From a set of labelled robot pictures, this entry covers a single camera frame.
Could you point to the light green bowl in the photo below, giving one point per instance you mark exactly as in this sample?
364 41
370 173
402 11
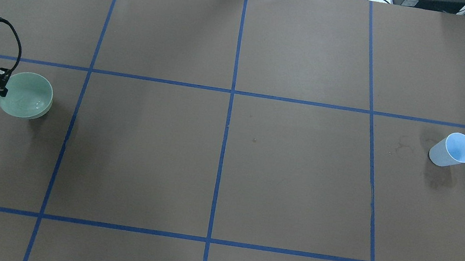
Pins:
29 96

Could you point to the light blue plastic cup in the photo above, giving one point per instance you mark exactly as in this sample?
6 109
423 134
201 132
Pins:
448 151

